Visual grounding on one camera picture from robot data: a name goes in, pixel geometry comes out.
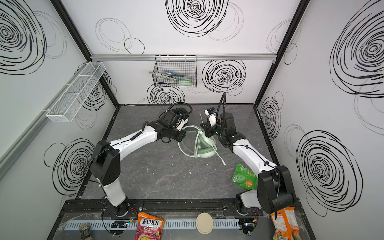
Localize aluminium wall rail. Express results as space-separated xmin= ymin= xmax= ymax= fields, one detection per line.
xmin=91 ymin=53 xmax=277 ymax=62

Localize black wire basket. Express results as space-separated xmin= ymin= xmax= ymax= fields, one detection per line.
xmin=151 ymin=60 xmax=198 ymax=88

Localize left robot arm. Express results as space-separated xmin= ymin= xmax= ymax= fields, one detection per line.
xmin=89 ymin=102 xmax=193 ymax=217

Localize green snack bag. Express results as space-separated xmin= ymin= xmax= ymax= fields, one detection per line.
xmin=232 ymin=162 xmax=258 ymax=191

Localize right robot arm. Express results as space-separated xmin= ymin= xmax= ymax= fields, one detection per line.
xmin=200 ymin=93 xmax=297 ymax=216

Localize round beige lid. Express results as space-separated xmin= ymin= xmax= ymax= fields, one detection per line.
xmin=196 ymin=213 xmax=214 ymax=235

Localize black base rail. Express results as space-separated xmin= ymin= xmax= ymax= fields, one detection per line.
xmin=62 ymin=197 xmax=301 ymax=214

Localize white slotted cable duct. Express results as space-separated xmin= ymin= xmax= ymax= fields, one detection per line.
xmin=64 ymin=219 xmax=240 ymax=231

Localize mint green headphones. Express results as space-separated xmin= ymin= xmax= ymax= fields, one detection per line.
xmin=178 ymin=125 xmax=226 ymax=166

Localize orange snack bag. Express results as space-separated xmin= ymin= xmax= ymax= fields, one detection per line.
xmin=270 ymin=207 xmax=302 ymax=240

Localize pink Fox's candy bag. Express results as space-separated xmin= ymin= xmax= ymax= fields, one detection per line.
xmin=135 ymin=213 xmax=165 ymax=240

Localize green item in basket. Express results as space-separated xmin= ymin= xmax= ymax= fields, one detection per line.
xmin=178 ymin=76 xmax=196 ymax=88

